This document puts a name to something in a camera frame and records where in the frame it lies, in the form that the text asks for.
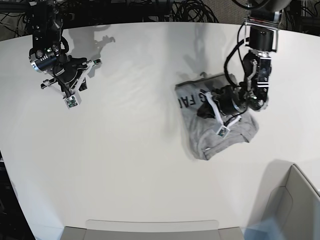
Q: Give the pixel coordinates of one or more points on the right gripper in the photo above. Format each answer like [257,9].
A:
[71,77]

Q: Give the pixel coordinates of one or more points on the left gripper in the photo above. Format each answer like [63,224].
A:
[226,105]

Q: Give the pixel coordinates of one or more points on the grey T-shirt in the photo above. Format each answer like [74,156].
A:
[203,141]

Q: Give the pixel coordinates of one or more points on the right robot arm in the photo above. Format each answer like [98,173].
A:
[49,52]

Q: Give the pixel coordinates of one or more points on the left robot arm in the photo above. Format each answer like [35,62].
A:
[263,25]

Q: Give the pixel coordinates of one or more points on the grey chair at right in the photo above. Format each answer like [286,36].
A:
[293,210]

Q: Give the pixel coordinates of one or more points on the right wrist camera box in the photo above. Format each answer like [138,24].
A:
[72,101]

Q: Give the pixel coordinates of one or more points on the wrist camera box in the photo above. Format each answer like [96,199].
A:
[222,131]
[72,101]

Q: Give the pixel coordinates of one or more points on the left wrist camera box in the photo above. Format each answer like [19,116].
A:
[222,131]

